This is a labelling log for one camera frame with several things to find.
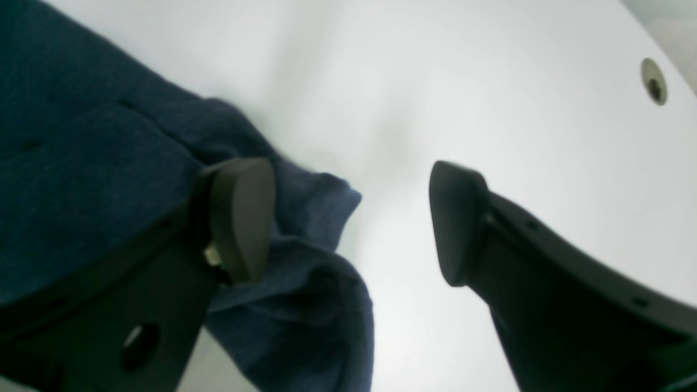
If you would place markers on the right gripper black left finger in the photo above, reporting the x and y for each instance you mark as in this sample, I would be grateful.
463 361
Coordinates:
130 322

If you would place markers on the dark blue printed T-shirt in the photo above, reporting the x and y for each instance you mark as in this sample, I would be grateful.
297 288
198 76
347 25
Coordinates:
96 147

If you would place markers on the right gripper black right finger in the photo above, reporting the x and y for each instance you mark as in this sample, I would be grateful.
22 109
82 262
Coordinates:
565 321

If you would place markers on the left table cable grommet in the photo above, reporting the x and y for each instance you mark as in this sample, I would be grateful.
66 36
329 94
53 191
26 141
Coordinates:
654 81

